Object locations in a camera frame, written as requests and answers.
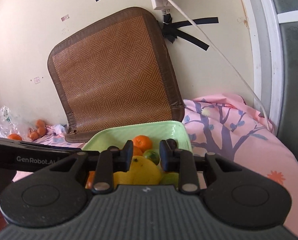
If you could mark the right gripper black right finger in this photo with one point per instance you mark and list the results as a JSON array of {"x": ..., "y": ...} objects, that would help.
[{"x": 212, "y": 165}]

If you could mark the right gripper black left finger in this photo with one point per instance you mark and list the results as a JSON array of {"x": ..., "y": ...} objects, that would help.
[{"x": 76, "y": 167}]

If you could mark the orange mandarin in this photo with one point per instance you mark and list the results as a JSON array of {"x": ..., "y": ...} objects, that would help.
[
  {"x": 142, "y": 142},
  {"x": 14, "y": 136}
]

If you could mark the green fruit in bowl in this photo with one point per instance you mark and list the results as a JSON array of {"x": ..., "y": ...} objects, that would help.
[{"x": 171, "y": 178}]

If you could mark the green lime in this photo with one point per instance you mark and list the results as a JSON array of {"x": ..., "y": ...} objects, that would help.
[{"x": 152, "y": 156}]

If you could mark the yellow lemon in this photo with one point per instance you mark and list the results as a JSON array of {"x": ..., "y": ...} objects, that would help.
[{"x": 141, "y": 172}]

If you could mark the light green plastic bowl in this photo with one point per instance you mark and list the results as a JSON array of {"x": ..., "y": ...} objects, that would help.
[{"x": 156, "y": 131}]

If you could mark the clear plastic bag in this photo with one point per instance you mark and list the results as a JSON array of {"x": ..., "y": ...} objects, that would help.
[{"x": 8, "y": 123}]

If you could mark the cluster of small oranges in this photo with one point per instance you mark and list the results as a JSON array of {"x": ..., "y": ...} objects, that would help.
[{"x": 39, "y": 130}]

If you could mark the pink floral cloth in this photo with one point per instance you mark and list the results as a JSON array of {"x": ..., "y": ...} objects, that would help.
[{"x": 224, "y": 124}]

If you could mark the brown woven seat cushion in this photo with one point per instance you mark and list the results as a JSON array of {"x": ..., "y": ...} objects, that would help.
[{"x": 115, "y": 72}]

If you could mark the white framed glass door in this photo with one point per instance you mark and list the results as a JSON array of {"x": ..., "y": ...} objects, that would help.
[{"x": 273, "y": 28}]

